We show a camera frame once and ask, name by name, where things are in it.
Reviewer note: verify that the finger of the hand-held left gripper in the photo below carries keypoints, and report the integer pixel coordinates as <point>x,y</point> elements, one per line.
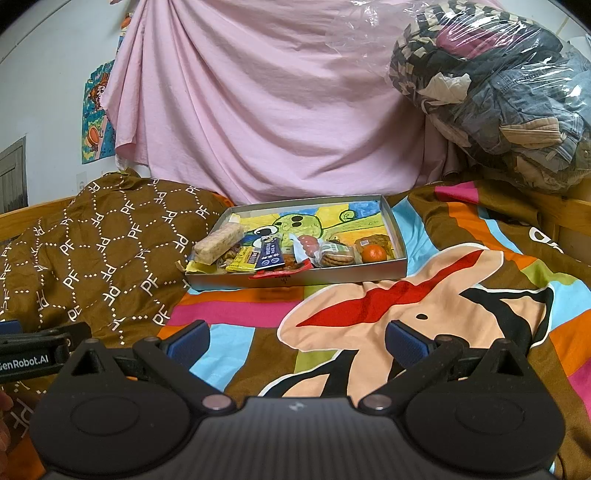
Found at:
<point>60,336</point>

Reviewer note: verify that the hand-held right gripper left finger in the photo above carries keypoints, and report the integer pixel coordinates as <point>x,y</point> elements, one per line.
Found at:
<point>189,344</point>

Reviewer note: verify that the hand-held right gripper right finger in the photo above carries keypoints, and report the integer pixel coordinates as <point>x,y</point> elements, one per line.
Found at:
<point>406,344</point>

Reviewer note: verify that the orange tangerine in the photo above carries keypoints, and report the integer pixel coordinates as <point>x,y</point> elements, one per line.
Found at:
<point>373,254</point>

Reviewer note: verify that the yellow snack packet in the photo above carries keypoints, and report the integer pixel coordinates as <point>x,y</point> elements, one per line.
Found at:
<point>244,259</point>

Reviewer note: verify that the puffed rice bar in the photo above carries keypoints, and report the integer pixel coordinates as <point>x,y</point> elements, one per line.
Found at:
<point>217,244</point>

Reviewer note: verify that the green label biscuit packet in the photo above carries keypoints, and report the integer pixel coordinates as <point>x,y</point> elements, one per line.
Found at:
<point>337,254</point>

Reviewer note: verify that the blue and white packet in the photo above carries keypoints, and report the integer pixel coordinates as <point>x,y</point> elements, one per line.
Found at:
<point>270,254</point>

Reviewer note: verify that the clear sausage packet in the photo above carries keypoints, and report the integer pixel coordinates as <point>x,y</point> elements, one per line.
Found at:
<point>307,245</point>

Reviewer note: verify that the shallow grey cartoon-lined tray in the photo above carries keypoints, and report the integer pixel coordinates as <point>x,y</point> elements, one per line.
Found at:
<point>323,221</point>

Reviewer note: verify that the person's left hand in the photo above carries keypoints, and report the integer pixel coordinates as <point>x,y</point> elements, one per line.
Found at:
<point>4,404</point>

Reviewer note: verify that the colourful cartoon blanket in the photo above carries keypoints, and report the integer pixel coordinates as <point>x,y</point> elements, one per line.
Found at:
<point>415,295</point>

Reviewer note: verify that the clear brown snack packet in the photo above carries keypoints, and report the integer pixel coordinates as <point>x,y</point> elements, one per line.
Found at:
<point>229,257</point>

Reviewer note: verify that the red snack packet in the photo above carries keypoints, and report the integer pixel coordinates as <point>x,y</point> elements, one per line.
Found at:
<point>279,272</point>

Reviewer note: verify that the pink sheet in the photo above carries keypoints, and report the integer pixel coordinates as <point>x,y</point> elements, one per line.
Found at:
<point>277,101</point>

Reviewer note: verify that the clear bag of clothes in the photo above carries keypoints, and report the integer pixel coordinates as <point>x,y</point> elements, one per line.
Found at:
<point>498,83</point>

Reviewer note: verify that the white wall switch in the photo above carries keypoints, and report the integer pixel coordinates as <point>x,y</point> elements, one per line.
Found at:
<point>82,182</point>

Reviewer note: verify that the grey wall panel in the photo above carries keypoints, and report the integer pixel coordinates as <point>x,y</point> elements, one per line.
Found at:
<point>13,177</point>

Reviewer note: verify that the cartoon wall poster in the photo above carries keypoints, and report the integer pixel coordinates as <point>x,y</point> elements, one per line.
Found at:
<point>97,115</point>

